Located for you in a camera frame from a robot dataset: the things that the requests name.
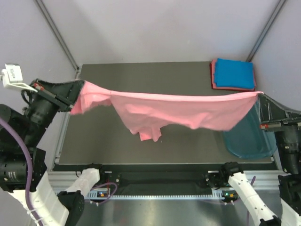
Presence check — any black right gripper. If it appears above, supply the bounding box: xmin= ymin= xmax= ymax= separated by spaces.
xmin=255 ymin=89 xmax=301 ymax=170

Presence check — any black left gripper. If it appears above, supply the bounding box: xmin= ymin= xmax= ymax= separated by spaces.
xmin=22 ymin=74 xmax=86 ymax=140

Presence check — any pink t-shirt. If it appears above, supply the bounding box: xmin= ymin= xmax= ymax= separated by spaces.
xmin=71 ymin=81 xmax=261 ymax=142

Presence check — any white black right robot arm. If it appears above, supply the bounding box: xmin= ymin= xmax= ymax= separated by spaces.
xmin=219 ymin=94 xmax=301 ymax=226

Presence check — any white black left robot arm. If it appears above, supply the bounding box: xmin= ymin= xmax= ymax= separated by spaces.
xmin=0 ymin=79 xmax=107 ymax=226

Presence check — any teal transparent plastic bin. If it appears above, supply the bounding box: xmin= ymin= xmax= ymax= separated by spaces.
xmin=223 ymin=102 xmax=277 ymax=160

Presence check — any folded blue t-shirt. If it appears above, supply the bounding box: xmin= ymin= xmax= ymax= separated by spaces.
xmin=214 ymin=58 xmax=255 ymax=89

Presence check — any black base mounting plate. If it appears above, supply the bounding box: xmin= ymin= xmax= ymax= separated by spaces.
xmin=99 ymin=163 xmax=223 ymax=187

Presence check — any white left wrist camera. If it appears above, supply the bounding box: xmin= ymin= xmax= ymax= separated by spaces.
xmin=0 ymin=64 xmax=38 ymax=92

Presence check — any aluminium frame rail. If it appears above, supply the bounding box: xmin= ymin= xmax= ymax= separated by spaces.
xmin=48 ymin=170 xmax=286 ymax=190

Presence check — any grey slotted cable duct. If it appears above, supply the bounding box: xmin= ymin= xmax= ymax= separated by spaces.
xmin=86 ymin=189 xmax=237 ymax=200

